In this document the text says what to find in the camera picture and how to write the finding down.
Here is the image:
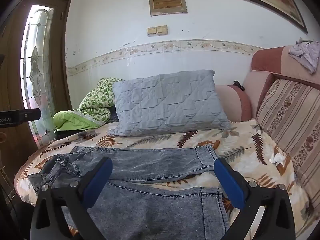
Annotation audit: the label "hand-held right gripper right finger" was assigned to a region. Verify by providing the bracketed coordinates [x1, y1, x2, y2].
[214, 157, 297, 240]

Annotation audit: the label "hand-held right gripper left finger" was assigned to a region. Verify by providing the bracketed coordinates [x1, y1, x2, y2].
[30, 157, 113, 240]

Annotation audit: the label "grey denim pants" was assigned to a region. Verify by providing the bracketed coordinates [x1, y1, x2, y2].
[27, 145, 230, 240]

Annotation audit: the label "wooden stained glass door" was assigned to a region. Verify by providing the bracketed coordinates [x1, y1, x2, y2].
[0, 0, 78, 205]

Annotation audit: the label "leaf print blanket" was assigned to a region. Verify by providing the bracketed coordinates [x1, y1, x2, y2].
[14, 119, 315, 240]

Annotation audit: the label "white crumpled tissue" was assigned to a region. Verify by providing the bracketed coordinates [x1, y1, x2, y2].
[269, 152, 285, 166]

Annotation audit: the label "green patterned quilt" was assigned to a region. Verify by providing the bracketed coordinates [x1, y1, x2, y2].
[52, 77, 124, 132]

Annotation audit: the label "striped floral cushion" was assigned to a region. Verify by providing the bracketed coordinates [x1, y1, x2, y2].
[256, 79, 320, 205]

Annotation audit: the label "grey quilted pillow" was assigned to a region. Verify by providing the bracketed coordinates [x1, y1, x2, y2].
[107, 69, 232, 137]

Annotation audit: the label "pink sofa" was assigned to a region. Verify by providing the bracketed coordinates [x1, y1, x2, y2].
[215, 45, 320, 205]

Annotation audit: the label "lilac crumpled cloth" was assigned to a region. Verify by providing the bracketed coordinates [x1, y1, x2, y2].
[288, 37, 320, 74]

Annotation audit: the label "beige wall panel box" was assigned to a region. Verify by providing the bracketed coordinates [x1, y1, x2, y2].
[149, 0, 188, 17]

